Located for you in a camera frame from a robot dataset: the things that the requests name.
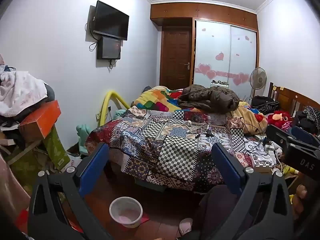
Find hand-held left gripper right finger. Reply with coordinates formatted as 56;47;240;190
211;142;294;240

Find pink heart stickers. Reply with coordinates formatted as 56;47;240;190
196;26;253;87

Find white plastic waste bin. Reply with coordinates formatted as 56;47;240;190
109;197;143;228

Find white standing fan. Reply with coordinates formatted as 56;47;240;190
250;67;267;103

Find black charging cable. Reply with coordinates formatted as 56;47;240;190
239;119;266;141

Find small black wall monitor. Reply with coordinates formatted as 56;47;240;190
97;36;121;60

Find white compartment tray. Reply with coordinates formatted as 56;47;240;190
251;153;275;172

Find brown wooden door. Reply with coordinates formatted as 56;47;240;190
160;26;193;90

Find black striped clothing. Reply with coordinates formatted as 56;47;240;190
251;95;280;113

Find red square mat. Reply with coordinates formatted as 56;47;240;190
117;211;150;232

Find white shopping bag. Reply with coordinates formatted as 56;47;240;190
62;152;83;173

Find red plush toy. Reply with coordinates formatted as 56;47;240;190
267;110;293;130

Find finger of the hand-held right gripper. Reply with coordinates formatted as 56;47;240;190
291;126;320;145
266;124;300;147

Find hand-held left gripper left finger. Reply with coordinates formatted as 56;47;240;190
27;142;115;240

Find white plastic roller tool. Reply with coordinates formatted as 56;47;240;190
183;120;202;135

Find green patterned box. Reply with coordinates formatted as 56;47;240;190
10;125;71;178

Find colourful block quilt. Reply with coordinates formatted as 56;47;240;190
132;85;195;112

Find dark patterned clothing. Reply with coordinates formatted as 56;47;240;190
295;106;320;136

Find wooden overhead cabinet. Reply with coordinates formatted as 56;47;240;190
150;2;258;32

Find person's right hand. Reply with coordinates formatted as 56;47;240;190
291;184;309;220

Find white crumpled cloth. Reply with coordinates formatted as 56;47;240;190
0;65;48;117

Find yellow plush toy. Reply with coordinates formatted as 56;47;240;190
282;165;298;176

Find black wall television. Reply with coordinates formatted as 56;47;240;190
87;0;130;41

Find pink slipper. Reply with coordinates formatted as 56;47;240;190
178;218;194;240

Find wooden headboard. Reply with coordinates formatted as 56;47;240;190
267;82;320;120

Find white sliding door wardrobe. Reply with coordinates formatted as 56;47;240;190
192;19;258;98

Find brown padded jacket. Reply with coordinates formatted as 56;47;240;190
177;84;240;113

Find yellow foam tube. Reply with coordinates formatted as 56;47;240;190
99;91;132;127

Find dark grey cloth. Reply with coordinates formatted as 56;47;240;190
44;82;56;103

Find pink cloth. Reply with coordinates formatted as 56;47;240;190
0;152;31;230

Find white charger cable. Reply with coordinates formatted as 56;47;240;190
244;140;276;156

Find yellow fleece blanket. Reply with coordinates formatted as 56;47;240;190
232;101;269;134

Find orange cardboard box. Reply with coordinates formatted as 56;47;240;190
19;100;62;142

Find patterned patchwork bedspread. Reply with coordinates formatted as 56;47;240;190
85;105;265;193

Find black television cable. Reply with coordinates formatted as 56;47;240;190
84;21;98;52

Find teal plastic toy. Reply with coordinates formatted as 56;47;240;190
76;124;95;153

